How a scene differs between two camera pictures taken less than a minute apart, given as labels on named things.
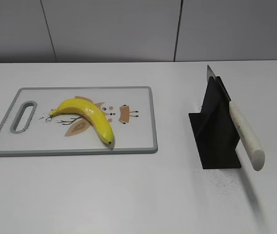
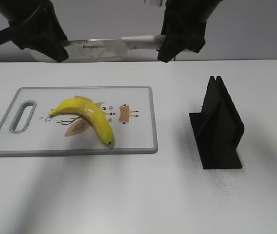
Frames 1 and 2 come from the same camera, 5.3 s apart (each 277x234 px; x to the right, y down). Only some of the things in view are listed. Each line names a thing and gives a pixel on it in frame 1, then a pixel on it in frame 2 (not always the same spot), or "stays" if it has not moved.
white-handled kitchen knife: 251,146 -> 101,50
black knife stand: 214,129 stays
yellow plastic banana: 97,119 stays
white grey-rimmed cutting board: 27,129 stays
